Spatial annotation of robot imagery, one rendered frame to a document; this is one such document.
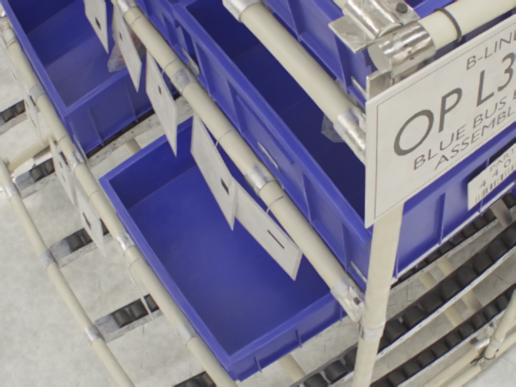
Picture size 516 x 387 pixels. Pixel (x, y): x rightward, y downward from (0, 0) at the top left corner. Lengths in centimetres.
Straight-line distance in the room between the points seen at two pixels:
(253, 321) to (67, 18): 73
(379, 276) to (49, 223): 157
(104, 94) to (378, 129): 94
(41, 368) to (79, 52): 87
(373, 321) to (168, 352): 121
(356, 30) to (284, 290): 92
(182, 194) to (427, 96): 96
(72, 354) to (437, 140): 167
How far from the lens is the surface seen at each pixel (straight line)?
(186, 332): 169
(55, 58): 198
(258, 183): 140
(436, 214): 127
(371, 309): 125
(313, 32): 99
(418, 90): 83
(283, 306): 167
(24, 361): 251
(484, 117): 98
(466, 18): 83
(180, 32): 143
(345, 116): 99
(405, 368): 202
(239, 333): 166
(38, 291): 256
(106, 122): 181
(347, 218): 115
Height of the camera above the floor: 229
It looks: 63 degrees down
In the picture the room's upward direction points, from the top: 5 degrees counter-clockwise
